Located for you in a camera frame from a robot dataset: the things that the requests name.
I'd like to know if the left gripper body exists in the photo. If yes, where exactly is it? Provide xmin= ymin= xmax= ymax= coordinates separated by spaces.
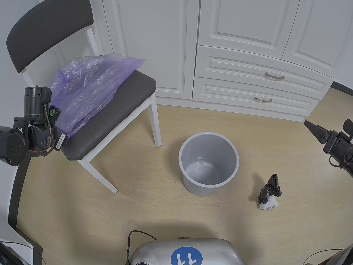
xmin=47 ymin=126 xmax=68 ymax=152

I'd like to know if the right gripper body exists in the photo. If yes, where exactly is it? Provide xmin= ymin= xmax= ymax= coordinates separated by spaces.
xmin=323 ymin=131 xmax=353 ymax=162

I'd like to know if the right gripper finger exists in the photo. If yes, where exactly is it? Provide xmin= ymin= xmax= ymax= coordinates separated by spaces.
xmin=304 ymin=123 xmax=327 ymax=146
xmin=304 ymin=120 xmax=330 ymax=139

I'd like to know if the purple plastic bag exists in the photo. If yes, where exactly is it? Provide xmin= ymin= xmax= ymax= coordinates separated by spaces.
xmin=50 ymin=54 xmax=146 ymax=138

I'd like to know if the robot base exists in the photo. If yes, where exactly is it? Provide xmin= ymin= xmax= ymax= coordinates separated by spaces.
xmin=132 ymin=236 xmax=246 ymax=265

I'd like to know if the crumpled black plastic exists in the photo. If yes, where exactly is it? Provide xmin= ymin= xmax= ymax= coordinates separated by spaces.
xmin=258 ymin=174 xmax=282 ymax=204

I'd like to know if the white trash bin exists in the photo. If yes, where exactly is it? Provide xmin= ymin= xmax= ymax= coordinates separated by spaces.
xmin=178 ymin=132 xmax=239 ymax=197

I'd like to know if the grey and white chair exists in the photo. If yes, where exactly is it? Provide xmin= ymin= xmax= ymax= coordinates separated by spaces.
xmin=6 ymin=0 xmax=162 ymax=194

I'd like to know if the crumpled white paper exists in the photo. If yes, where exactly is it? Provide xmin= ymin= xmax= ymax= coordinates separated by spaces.
xmin=259 ymin=195 xmax=279 ymax=211

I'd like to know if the white wardrobe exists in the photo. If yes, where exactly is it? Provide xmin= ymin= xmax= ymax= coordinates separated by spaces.
xmin=35 ymin=0 xmax=353 ymax=123

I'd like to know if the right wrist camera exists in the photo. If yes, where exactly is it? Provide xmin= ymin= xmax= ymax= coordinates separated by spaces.
xmin=343 ymin=119 xmax=353 ymax=142

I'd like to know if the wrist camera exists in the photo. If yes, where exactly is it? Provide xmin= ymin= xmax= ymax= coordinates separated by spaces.
xmin=42 ymin=87 xmax=60 ymax=128
xmin=343 ymin=119 xmax=353 ymax=142

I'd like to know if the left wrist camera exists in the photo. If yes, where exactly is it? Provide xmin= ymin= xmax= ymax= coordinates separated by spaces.
xmin=42 ymin=87 xmax=60 ymax=128

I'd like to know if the black cable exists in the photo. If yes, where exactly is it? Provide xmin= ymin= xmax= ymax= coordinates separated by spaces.
xmin=126 ymin=230 xmax=158 ymax=265
xmin=305 ymin=248 xmax=345 ymax=265

